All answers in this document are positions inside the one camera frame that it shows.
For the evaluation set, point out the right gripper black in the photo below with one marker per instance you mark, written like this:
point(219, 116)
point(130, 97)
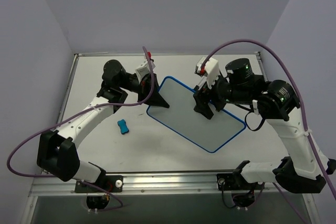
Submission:
point(206, 96)

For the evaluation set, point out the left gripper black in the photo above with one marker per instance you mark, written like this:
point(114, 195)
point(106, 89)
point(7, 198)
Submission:
point(146, 87)

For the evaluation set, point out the blue-framed whiteboard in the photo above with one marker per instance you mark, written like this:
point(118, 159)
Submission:
point(208, 134)

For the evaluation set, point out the blue whiteboard eraser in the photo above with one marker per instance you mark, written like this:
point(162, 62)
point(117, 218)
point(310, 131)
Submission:
point(123, 127)

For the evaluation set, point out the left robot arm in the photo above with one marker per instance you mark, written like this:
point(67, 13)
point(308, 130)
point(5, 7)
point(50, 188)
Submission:
point(57, 151)

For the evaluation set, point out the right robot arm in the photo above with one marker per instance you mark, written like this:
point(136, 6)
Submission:
point(301, 172)

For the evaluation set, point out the wire whiteboard stand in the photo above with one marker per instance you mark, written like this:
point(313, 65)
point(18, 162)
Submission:
point(200, 84)

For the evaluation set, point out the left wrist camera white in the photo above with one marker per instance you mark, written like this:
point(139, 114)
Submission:
point(143, 69)

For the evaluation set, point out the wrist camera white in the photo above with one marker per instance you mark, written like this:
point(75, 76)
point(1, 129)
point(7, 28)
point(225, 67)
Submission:
point(143, 69)
point(208, 69)

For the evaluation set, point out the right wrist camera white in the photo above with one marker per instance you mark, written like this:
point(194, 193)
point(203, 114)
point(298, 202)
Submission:
point(208, 69)

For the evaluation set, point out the aluminium front rail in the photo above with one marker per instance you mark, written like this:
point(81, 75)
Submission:
point(137, 184)

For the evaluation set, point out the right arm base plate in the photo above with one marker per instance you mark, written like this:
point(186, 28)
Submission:
point(226, 182)

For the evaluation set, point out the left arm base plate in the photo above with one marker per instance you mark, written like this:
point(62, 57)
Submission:
point(112, 184)

